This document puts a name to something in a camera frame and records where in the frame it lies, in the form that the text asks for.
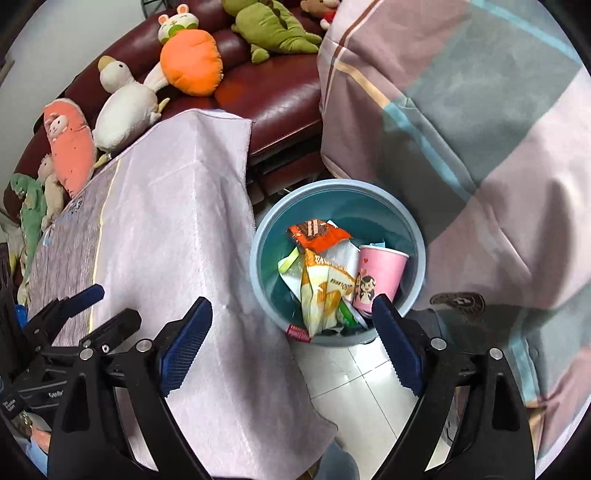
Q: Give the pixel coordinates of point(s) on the dark red leather sofa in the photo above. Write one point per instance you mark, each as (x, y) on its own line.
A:
(281, 96)

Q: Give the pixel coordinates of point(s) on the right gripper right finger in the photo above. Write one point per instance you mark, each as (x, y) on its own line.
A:
(405, 342)

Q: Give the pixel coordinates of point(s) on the green crocodile plush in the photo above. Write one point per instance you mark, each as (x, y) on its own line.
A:
(32, 212)

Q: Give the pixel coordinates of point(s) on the beige bunny plush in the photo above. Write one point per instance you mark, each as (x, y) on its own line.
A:
(52, 189)

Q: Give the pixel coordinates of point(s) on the white duck plush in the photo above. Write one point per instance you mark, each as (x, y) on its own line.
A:
(130, 110)

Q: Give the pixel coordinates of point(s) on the plaid pink grey blanket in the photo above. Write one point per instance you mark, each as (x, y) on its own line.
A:
(476, 116)

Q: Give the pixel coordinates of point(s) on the pink paper cup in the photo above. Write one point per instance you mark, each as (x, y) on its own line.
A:
(380, 271)

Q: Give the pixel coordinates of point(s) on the red teddy bear plush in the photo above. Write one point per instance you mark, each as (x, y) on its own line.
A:
(323, 10)

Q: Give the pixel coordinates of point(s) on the yellow white snack bag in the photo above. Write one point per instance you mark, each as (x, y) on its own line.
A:
(319, 285)

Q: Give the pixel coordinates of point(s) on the blue trash bin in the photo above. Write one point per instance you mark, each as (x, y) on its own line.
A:
(371, 215)

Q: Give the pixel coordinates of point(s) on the red soda can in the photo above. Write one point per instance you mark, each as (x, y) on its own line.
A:
(298, 333)

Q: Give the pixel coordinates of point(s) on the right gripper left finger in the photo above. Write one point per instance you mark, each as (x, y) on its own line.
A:
(178, 344)

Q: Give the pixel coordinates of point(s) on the pink carrot plush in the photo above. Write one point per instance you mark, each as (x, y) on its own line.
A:
(71, 143)

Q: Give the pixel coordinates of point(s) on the orange carrot plush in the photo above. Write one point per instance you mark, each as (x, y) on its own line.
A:
(189, 58)

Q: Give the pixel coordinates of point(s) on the left hand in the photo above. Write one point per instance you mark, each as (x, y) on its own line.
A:
(37, 429)

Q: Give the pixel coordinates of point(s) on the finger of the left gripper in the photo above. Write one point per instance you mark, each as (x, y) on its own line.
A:
(107, 337)
(48, 322)

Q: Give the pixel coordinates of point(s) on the olive green dinosaur plush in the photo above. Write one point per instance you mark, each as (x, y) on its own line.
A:
(269, 28)

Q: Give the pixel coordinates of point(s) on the orange wafer wrapper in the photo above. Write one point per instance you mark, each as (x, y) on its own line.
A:
(317, 235)

